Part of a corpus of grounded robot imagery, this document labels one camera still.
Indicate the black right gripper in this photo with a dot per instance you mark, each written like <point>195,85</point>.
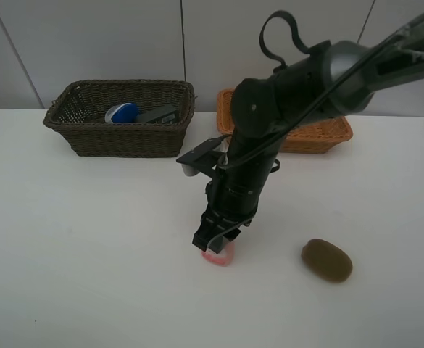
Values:
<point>218,229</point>

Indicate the pink soap bottle white cap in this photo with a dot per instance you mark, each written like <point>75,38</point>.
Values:
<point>223,258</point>

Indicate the brown kiwi fruit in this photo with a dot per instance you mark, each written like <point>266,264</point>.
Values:
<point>327,261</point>

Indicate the dark green pump bottle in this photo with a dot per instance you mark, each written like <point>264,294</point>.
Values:
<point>167,114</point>

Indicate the white shampoo bottle blue cap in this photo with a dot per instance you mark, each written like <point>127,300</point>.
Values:
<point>122,113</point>

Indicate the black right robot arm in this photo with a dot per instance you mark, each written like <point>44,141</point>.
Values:
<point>333,80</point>

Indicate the orange wicker basket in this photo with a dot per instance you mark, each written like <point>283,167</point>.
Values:
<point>317,138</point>

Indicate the dark brown wicker basket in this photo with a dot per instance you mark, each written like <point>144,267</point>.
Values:
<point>77,114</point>

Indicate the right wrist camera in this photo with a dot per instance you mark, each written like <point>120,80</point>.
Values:
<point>202,158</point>

